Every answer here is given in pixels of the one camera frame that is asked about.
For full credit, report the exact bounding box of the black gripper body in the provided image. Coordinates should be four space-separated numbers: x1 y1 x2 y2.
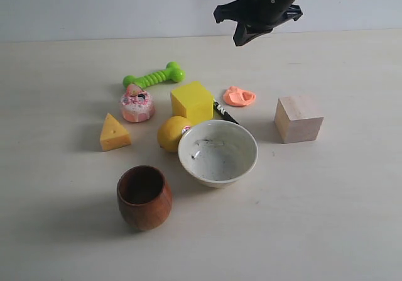
214 0 303 33

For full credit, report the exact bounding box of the orange toy piece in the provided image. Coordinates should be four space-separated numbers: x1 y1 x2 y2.
223 86 256 107

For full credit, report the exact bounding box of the black white marker pen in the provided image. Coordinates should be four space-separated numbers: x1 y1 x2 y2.
213 100 239 124

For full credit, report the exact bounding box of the green bone dog toy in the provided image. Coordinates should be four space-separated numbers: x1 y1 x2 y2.
122 62 185 89

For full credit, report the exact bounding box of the yellow foam cube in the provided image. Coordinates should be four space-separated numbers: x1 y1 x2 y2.
170 81 214 124

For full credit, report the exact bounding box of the light wooden cube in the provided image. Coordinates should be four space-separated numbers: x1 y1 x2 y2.
274 95 323 143

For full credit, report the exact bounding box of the white ceramic bowl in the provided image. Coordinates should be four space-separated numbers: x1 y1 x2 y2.
178 120 258 188

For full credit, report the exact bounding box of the yellow lemon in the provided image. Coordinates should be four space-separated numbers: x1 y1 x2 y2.
157 116 193 153

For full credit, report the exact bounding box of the pink sprinkled donut toy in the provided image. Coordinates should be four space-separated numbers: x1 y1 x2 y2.
119 84 155 123

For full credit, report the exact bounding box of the yellow cheese wedge toy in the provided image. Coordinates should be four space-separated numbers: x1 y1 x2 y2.
99 113 131 152

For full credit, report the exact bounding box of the brown wooden cup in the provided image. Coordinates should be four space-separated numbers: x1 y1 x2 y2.
116 165 173 231

